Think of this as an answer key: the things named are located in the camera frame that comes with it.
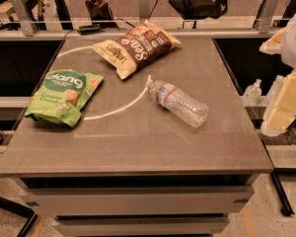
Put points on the clear plastic water bottle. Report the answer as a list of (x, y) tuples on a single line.
[(174, 99)]

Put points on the left metal rail bracket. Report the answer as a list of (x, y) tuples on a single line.
[(28, 28)]

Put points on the right metal rail bracket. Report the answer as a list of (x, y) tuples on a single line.
[(266, 15)]

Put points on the brown and cream chip bag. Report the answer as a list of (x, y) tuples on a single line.
[(135, 49)]

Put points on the green dang snack bag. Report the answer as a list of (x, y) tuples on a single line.
[(62, 95)]

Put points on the grey table with drawers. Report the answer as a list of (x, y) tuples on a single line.
[(131, 167)]

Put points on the middle metal rail bracket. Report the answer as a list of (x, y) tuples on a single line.
[(144, 6)]

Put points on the black power adapter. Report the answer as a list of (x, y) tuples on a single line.
[(89, 29)]

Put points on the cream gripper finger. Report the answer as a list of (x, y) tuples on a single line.
[(274, 44), (280, 114)]

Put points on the clear sanitizer pump bottle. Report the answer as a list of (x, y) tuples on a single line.
[(252, 94)]

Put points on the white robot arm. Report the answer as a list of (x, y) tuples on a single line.
[(288, 53)]

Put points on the black office chair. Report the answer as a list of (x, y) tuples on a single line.
[(200, 9)]

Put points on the metal rail bracket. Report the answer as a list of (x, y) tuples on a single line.
[(28, 28), (144, 6), (266, 15)]

